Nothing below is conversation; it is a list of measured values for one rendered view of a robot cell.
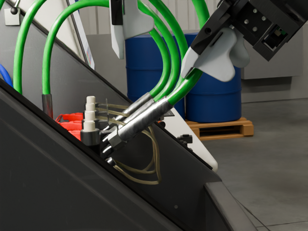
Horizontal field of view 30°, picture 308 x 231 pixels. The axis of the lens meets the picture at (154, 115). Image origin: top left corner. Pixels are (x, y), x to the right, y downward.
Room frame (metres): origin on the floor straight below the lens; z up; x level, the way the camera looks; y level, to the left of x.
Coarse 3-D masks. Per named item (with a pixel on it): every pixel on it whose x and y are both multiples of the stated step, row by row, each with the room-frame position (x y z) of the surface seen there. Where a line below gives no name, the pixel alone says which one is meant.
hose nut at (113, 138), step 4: (112, 132) 0.72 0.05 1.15; (116, 132) 0.71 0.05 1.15; (108, 136) 0.72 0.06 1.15; (112, 136) 0.71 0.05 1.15; (116, 136) 0.71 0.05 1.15; (108, 140) 0.71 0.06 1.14; (112, 140) 0.71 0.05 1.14; (116, 140) 0.71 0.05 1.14; (120, 140) 0.70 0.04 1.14; (112, 144) 0.71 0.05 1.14; (116, 144) 0.71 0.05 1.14; (120, 144) 0.71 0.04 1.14; (124, 144) 0.71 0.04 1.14
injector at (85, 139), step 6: (84, 132) 0.80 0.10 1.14; (90, 132) 0.80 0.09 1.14; (96, 132) 0.80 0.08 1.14; (84, 138) 0.80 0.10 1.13; (90, 138) 0.80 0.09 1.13; (96, 138) 0.80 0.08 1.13; (90, 144) 0.80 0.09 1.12; (96, 144) 0.80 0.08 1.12; (96, 150) 0.80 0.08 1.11; (108, 162) 0.81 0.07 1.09; (114, 162) 0.81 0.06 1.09
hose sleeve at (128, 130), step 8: (152, 104) 0.70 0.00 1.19; (160, 104) 0.69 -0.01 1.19; (168, 104) 0.69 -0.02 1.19; (144, 112) 0.70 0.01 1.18; (152, 112) 0.69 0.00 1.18; (160, 112) 0.69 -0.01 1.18; (136, 120) 0.70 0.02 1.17; (144, 120) 0.70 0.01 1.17; (152, 120) 0.70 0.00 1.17; (120, 128) 0.71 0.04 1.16; (128, 128) 0.70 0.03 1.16; (136, 128) 0.70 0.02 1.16; (120, 136) 0.70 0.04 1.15; (128, 136) 0.70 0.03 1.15
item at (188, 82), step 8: (192, 0) 0.68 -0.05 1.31; (200, 0) 0.68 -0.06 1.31; (200, 8) 0.67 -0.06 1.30; (200, 16) 0.68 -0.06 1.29; (208, 16) 0.68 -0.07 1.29; (200, 24) 0.68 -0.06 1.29; (192, 72) 0.68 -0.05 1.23; (200, 72) 0.68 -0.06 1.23; (184, 80) 0.69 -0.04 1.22; (192, 80) 0.68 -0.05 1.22; (176, 88) 0.69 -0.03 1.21; (184, 88) 0.68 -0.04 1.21; (168, 96) 0.69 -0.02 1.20; (176, 96) 0.68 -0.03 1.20; (184, 96) 0.69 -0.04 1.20
